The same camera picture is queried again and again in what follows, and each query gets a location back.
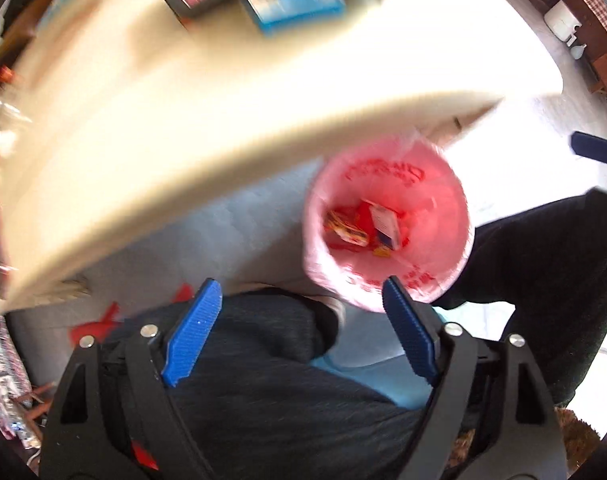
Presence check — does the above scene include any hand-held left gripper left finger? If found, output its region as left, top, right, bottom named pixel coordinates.
left=38, top=278, right=223, bottom=480

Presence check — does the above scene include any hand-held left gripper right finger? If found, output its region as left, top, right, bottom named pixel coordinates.
left=382, top=276, right=569, bottom=480

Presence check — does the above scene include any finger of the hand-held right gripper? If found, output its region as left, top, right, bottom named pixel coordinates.
left=570, top=131, right=607, bottom=168

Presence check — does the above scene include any white and black box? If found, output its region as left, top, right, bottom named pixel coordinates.
left=371, top=205, right=401, bottom=251

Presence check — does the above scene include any red card box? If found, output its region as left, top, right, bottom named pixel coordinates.
left=325, top=209, right=370, bottom=247

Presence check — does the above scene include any trash bin with pink bag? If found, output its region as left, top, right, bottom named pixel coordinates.
left=302, top=132, right=477, bottom=313

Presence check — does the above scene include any light blue seat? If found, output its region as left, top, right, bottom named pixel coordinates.
left=311, top=345, right=424, bottom=411

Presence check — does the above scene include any dark wooden cabinet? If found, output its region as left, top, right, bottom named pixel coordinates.
left=471, top=0, right=607, bottom=111

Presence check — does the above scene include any person's left leg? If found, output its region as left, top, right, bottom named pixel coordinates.
left=104, top=292, right=434, bottom=480

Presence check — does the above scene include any person's leg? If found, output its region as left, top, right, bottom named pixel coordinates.
left=436, top=192, right=607, bottom=408
left=104, top=292, right=434, bottom=480

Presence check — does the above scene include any white round appliance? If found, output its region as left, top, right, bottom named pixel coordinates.
left=543, top=0, right=581, bottom=41

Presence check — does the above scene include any person's right leg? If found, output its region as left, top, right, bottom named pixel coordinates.
left=436, top=192, right=607, bottom=408

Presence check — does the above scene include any beige wooden coffee table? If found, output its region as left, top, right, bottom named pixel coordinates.
left=0, top=0, right=564, bottom=316

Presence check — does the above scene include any black and white patterned cover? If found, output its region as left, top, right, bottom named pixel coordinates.
left=0, top=310, right=39, bottom=451

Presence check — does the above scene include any brown fuzzy mat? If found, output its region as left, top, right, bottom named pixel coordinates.
left=553, top=407, right=604, bottom=466

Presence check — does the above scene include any brown leather sofa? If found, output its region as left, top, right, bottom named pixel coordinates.
left=0, top=0, right=59, bottom=76

